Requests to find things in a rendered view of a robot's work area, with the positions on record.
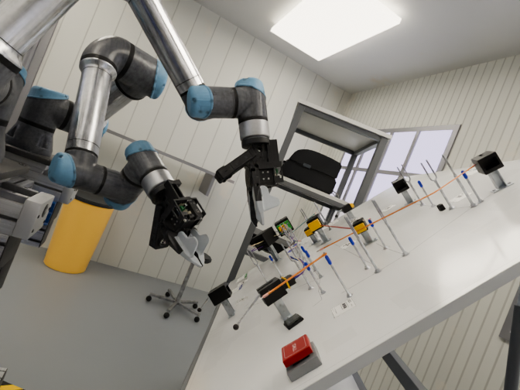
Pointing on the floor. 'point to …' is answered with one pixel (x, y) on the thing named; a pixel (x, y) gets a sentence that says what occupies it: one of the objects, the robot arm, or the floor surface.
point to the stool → (181, 294)
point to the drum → (77, 233)
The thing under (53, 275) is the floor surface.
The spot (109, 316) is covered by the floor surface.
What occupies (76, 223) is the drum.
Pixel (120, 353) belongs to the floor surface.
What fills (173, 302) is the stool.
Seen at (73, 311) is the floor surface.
